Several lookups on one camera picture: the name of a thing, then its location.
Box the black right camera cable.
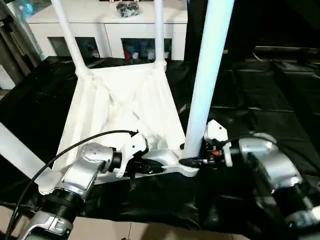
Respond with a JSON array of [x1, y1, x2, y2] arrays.
[[219, 133, 279, 148]]

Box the black plastic mat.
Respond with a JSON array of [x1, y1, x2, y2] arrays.
[[0, 54, 320, 240]]

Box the black draped furniture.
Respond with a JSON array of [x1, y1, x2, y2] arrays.
[[186, 0, 320, 61]]

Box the white sideboard cabinet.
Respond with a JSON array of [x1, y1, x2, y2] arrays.
[[27, 0, 189, 61]]

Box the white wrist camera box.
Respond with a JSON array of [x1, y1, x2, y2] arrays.
[[114, 131, 150, 179], [203, 118, 233, 168]]

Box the black parts in clear bag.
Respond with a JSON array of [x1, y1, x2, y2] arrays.
[[115, 0, 141, 19]]

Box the white cable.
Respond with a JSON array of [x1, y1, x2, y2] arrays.
[[252, 50, 270, 63]]

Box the grey curtain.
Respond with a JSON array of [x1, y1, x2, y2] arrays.
[[0, 9, 44, 84]]

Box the blue white plastic package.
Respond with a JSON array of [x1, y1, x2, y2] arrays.
[[14, 0, 35, 23]]

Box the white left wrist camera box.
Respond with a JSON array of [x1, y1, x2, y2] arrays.
[[114, 131, 150, 179]]

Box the white plastic table top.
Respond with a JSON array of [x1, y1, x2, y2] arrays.
[[37, 61, 201, 196]]

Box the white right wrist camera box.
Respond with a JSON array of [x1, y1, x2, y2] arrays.
[[203, 118, 233, 168]]

